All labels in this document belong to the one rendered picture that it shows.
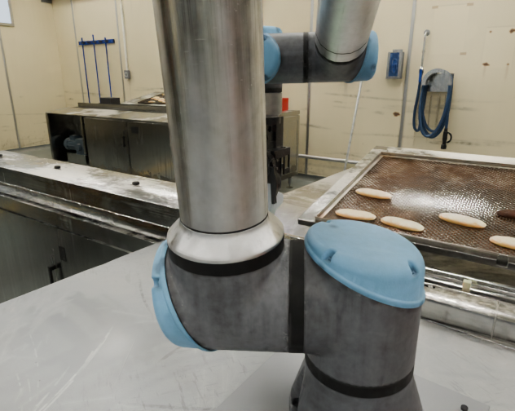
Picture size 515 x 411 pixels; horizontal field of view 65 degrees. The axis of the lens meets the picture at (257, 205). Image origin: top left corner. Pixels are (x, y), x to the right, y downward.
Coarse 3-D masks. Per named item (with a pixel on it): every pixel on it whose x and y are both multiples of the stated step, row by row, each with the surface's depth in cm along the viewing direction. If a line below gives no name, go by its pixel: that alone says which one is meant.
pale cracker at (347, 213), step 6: (342, 210) 101; (348, 210) 101; (354, 210) 100; (360, 210) 100; (342, 216) 100; (348, 216) 99; (354, 216) 98; (360, 216) 98; (366, 216) 98; (372, 216) 98
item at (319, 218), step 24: (384, 168) 126; (432, 168) 122; (456, 168) 120; (504, 168) 116; (408, 192) 109; (456, 192) 106; (480, 192) 105; (504, 192) 104; (336, 216) 101; (384, 216) 98; (408, 216) 98; (432, 216) 96; (408, 240) 88; (432, 240) 85; (456, 240) 87; (480, 240) 86
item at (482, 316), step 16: (16, 192) 142; (32, 192) 136; (64, 208) 127; (80, 208) 123; (96, 208) 118; (112, 224) 116; (128, 224) 111; (144, 224) 108; (432, 288) 73; (432, 304) 70; (448, 304) 68; (464, 304) 68; (480, 304) 68; (496, 304) 68; (448, 320) 69; (464, 320) 67; (480, 320) 66; (496, 320) 65; (512, 320) 64; (496, 336) 65; (512, 336) 64
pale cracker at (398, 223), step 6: (384, 222) 95; (390, 222) 94; (396, 222) 93; (402, 222) 93; (408, 222) 93; (414, 222) 93; (402, 228) 92; (408, 228) 91; (414, 228) 91; (420, 228) 91
